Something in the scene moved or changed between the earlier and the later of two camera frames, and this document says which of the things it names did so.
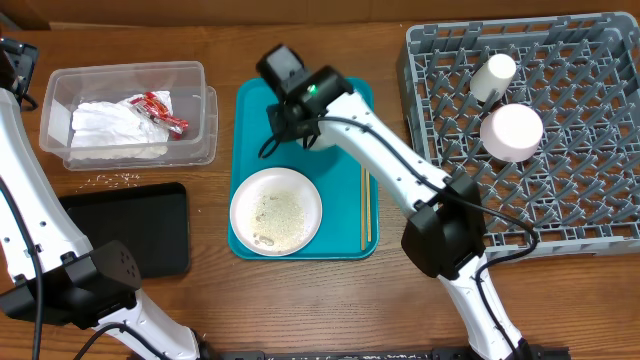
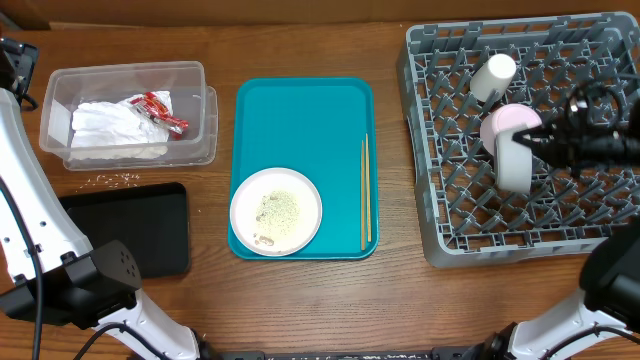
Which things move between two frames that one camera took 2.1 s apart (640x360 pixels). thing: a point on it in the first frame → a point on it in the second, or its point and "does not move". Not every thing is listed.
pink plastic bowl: (511, 133) does not move
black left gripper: (21, 55) does not move
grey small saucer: (328, 137) → (513, 164)
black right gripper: (284, 133) → (565, 138)
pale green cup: (494, 73) does not move
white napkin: (144, 136) does not move
